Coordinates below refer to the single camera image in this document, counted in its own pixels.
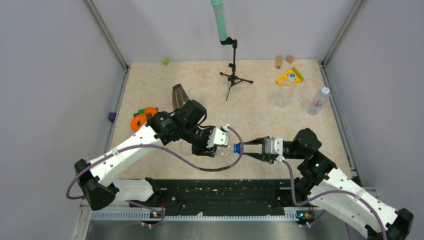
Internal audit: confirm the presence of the green cylinder stick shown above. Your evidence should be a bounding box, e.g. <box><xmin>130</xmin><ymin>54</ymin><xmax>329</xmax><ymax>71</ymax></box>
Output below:
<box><xmin>291</xmin><ymin>66</ymin><xmax>304</xmax><ymax>83</ymax></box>

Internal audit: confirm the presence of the mint green microphone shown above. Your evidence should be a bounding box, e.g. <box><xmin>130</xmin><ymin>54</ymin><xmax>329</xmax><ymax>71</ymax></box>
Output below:
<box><xmin>210</xmin><ymin>0</ymin><xmax>228</xmax><ymax>42</ymax></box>

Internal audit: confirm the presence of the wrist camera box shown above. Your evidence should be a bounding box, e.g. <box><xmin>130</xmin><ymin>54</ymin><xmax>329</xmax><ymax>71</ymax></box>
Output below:
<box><xmin>208</xmin><ymin>124</ymin><xmax>230</xmax><ymax>148</ymax></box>
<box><xmin>263</xmin><ymin>136</ymin><xmax>284</xmax><ymax>158</ymax></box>

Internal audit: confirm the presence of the green ball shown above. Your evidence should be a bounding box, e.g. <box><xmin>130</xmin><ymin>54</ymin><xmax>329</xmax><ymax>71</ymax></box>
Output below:
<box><xmin>162</xmin><ymin>58</ymin><xmax>170</xmax><ymax>66</ymax></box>

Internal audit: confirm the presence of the wooden cube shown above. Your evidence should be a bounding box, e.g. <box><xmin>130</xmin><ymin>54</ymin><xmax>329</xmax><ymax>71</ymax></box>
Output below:
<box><xmin>285</xmin><ymin>54</ymin><xmax>296</xmax><ymax>64</ymax></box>

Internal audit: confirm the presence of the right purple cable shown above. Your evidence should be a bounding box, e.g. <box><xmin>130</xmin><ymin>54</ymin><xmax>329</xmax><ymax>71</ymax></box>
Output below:
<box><xmin>281</xmin><ymin>158</ymin><xmax>389</xmax><ymax>240</ymax></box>

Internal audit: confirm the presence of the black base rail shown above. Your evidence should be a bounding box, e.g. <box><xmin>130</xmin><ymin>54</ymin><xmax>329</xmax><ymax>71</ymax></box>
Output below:
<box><xmin>129</xmin><ymin>178</ymin><xmax>294</xmax><ymax>217</ymax></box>

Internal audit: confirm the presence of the clear Pepsi plastic bottle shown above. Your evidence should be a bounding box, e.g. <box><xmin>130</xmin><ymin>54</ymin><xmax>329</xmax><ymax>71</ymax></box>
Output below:
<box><xmin>178</xmin><ymin>140</ymin><xmax>237</xmax><ymax>160</ymax></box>

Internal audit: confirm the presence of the tall wooden block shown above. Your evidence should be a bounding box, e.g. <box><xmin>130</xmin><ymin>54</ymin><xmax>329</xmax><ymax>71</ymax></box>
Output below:
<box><xmin>275</xmin><ymin>55</ymin><xmax>283</xmax><ymax>69</ymax></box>

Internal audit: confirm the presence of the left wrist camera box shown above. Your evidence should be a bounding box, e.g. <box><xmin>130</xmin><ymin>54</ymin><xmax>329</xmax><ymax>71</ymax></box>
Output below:
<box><xmin>208</xmin><ymin>124</ymin><xmax>230</xmax><ymax>148</ymax></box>

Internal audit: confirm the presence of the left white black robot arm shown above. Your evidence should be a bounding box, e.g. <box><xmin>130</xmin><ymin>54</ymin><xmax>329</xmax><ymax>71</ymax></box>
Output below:
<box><xmin>71</xmin><ymin>100</ymin><xmax>229</xmax><ymax>211</ymax></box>

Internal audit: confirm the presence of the blue bottle cap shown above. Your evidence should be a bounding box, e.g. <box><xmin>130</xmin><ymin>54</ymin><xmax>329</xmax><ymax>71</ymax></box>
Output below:
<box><xmin>233</xmin><ymin>143</ymin><xmax>241</xmax><ymax>154</ymax></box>

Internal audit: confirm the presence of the clear bottle red label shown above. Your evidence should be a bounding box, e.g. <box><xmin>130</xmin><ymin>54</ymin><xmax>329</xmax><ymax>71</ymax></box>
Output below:
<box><xmin>307</xmin><ymin>87</ymin><xmax>331</xmax><ymax>116</ymax></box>

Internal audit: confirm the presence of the black tripod stand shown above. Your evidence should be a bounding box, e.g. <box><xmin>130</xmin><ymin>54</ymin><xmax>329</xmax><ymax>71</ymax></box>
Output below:
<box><xmin>219</xmin><ymin>36</ymin><xmax>254</xmax><ymax>101</ymax></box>

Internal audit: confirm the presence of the white slotted cable duct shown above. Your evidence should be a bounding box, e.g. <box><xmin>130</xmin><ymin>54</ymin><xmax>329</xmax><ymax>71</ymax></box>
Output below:
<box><xmin>91</xmin><ymin>209</ymin><xmax>299</xmax><ymax>222</ymax></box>

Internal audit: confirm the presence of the brown wooden metronome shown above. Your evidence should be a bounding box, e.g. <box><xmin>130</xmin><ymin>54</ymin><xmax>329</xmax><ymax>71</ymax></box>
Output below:
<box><xmin>172</xmin><ymin>83</ymin><xmax>190</xmax><ymax>110</ymax></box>

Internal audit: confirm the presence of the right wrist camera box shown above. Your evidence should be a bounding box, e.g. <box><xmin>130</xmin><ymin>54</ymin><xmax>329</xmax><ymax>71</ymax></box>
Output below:
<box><xmin>263</xmin><ymin>136</ymin><xmax>284</xmax><ymax>158</ymax></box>

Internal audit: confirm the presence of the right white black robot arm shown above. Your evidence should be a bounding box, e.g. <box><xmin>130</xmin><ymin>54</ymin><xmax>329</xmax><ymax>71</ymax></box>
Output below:
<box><xmin>240</xmin><ymin>128</ymin><xmax>414</xmax><ymax>240</ymax></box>

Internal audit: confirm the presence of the yellow plastic toy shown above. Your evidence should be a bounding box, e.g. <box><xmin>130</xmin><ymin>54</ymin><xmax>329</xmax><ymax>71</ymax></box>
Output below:
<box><xmin>275</xmin><ymin>69</ymin><xmax>299</xmax><ymax>86</ymax></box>

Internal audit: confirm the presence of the clear bottle white cap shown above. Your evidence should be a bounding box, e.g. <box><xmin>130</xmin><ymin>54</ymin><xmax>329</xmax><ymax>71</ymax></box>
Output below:
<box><xmin>274</xmin><ymin>75</ymin><xmax>295</xmax><ymax>108</ymax></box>

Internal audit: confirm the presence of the purple block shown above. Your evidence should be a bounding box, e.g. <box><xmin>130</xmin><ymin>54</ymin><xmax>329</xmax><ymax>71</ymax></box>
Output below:
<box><xmin>107</xmin><ymin>112</ymin><xmax>117</xmax><ymax>123</ymax></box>

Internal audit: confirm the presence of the orange plastic ring toy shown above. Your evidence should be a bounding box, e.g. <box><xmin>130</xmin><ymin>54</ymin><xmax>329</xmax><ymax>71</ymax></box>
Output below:
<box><xmin>130</xmin><ymin>115</ymin><xmax>148</xmax><ymax>132</ymax></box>

